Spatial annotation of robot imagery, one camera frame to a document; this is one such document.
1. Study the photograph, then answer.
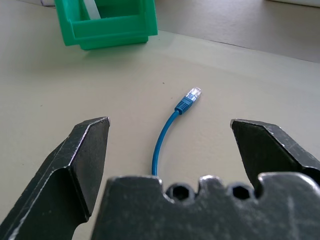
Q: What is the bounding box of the white strip inside bin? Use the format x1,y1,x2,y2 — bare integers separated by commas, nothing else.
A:
83,0,102,20

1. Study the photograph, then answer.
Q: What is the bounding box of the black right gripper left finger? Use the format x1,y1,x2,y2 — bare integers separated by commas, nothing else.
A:
0,116,111,240

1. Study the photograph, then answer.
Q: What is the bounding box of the green plastic bin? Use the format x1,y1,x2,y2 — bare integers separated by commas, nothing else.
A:
54,0,159,51

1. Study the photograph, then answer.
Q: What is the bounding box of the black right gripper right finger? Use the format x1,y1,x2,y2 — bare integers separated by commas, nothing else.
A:
229,118,320,198

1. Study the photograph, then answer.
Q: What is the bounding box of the blue Ethernet cable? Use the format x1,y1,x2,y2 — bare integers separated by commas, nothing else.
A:
150,86,203,177

